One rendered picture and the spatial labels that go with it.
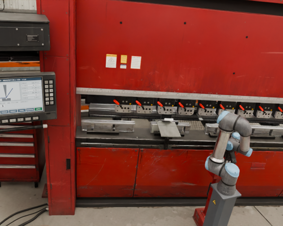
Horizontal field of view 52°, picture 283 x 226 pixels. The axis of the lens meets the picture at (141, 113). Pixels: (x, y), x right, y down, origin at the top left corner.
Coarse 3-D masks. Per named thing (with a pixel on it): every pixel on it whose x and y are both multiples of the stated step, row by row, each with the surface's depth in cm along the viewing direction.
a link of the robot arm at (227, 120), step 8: (224, 112) 214; (224, 120) 212; (232, 120) 209; (224, 128) 214; (232, 128) 211; (224, 136) 218; (216, 144) 224; (224, 144) 221; (216, 152) 225; (224, 152) 226; (208, 160) 232; (216, 160) 226; (208, 168) 232; (216, 168) 228
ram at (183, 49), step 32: (96, 0) 220; (96, 32) 231; (128, 32) 233; (160, 32) 236; (192, 32) 239; (224, 32) 242; (256, 32) 246; (96, 64) 243; (128, 64) 246; (160, 64) 249; (192, 64) 252; (224, 64) 256; (256, 64) 259; (160, 96) 264; (192, 96) 267; (256, 96) 275
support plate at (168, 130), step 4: (160, 124) 274; (164, 124) 274; (168, 124) 275; (172, 124) 276; (160, 128) 267; (164, 128) 268; (168, 128) 268; (172, 128) 269; (176, 128) 270; (160, 132) 260; (164, 132) 261; (168, 132) 262; (172, 132) 262; (176, 132) 263; (164, 136) 256; (168, 136) 256; (172, 136) 257; (176, 136) 257; (180, 136) 258
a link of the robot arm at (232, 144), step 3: (231, 138) 249; (228, 141) 244; (231, 141) 244; (234, 141) 245; (228, 144) 242; (231, 144) 241; (234, 144) 242; (237, 144) 241; (228, 147) 243; (231, 147) 241; (234, 147) 241; (237, 147) 240; (228, 150) 244; (234, 150) 243
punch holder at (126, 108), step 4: (116, 96) 259; (120, 96) 259; (124, 96) 260; (128, 96) 260; (132, 96) 261; (116, 100) 260; (120, 100) 261; (124, 100) 261; (128, 100) 262; (116, 104) 262; (124, 104) 263; (128, 104) 264; (116, 108) 264; (120, 108) 264; (124, 108) 266; (128, 108) 267; (120, 112) 266; (124, 112) 267; (128, 112) 267
